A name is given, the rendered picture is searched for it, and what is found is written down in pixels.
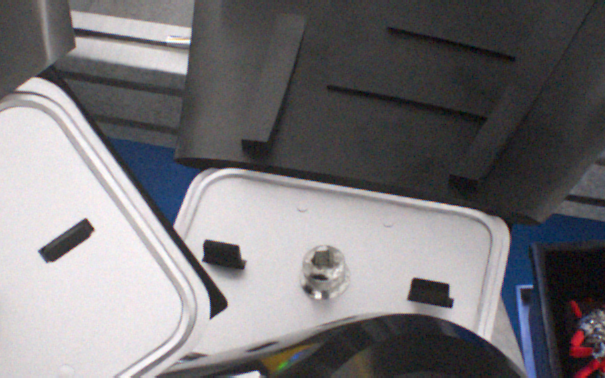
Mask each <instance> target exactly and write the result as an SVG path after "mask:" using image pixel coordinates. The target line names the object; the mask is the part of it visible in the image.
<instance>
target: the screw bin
mask: <svg viewBox="0 0 605 378"><path fill-rule="evenodd" d="M527 255H528V258H530V259H531V263H532V270H533V277H534V282H533V289H532V296H531V304H529V311H528V325H529V332H530V339H532V346H533V354H534V361H535V368H536V375H537V378H563V374H562V368H561V361H560V355H559V348H558V341H557V335H556V333H557V327H558V321H559V316H560V310H561V309H563V308H562V303H568V302H570V301H572V300H573V301H574V302H583V301H584V298H585V297H590V298H591V300H592V301H605V240H591V241H570V242H548V243H540V242H532V243H531V244H530V246H528V253H527Z"/></svg>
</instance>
